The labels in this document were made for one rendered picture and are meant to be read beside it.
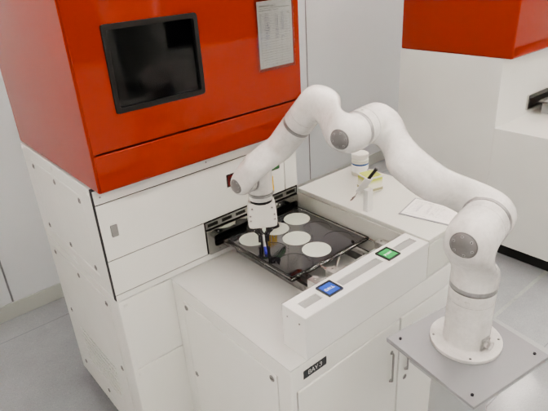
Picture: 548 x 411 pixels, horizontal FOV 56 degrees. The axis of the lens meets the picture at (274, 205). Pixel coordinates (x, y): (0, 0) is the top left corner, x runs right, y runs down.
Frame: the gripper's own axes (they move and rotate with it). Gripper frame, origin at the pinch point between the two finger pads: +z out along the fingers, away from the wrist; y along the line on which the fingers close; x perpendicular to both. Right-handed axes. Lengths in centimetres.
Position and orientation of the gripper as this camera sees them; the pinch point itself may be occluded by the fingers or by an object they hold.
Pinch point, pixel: (263, 238)
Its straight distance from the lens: 181.9
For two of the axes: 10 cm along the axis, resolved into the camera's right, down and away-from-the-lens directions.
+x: 1.2, 4.4, -8.9
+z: 0.5, 8.9, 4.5
